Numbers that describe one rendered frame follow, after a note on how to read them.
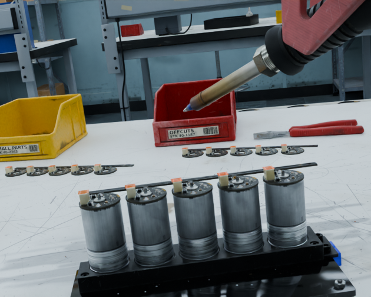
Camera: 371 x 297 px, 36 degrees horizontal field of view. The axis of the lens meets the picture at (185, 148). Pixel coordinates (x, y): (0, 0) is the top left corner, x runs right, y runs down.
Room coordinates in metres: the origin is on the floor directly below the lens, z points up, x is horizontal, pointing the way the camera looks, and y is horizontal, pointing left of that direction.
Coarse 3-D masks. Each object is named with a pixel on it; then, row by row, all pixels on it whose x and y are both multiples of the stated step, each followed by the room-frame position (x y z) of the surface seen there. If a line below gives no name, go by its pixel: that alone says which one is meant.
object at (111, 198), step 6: (90, 198) 0.33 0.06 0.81; (108, 198) 0.32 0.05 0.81; (114, 198) 0.32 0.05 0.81; (120, 198) 0.32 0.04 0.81; (84, 204) 0.32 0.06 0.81; (90, 204) 0.31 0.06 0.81; (96, 204) 0.31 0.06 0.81; (102, 204) 0.31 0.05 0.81; (108, 204) 0.31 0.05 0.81; (114, 204) 0.31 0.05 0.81
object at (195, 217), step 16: (176, 208) 0.32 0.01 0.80; (192, 208) 0.31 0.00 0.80; (208, 208) 0.31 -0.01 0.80; (176, 224) 0.32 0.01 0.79; (192, 224) 0.31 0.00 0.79; (208, 224) 0.31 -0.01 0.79; (192, 240) 0.31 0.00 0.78; (208, 240) 0.31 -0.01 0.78; (192, 256) 0.31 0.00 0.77; (208, 256) 0.31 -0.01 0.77
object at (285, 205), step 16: (288, 176) 0.32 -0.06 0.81; (272, 192) 0.32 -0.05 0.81; (288, 192) 0.31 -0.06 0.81; (272, 208) 0.32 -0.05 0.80; (288, 208) 0.31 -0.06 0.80; (304, 208) 0.32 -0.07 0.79; (272, 224) 0.32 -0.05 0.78; (288, 224) 0.31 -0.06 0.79; (304, 224) 0.32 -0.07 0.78; (272, 240) 0.32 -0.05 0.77; (288, 240) 0.31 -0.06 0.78; (304, 240) 0.32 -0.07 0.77
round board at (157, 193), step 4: (148, 188) 0.33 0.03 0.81; (152, 188) 0.33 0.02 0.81; (156, 188) 0.33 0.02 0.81; (160, 188) 0.33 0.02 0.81; (136, 192) 0.33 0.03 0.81; (140, 192) 0.33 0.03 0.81; (152, 192) 0.32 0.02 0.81; (156, 192) 0.32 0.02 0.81; (160, 192) 0.32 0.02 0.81; (164, 192) 0.32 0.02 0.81; (136, 196) 0.31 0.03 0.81; (140, 196) 0.32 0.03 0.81; (148, 196) 0.32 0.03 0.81; (152, 196) 0.31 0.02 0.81; (156, 196) 0.31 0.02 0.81; (160, 196) 0.31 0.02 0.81; (164, 196) 0.32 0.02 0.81; (128, 200) 0.31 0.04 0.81; (132, 200) 0.31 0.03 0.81; (136, 200) 0.31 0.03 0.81; (140, 200) 0.31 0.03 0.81; (144, 200) 0.31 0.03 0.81; (148, 200) 0.31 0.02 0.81; (152, 200) 0.31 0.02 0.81; (156, 200) 0.31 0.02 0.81
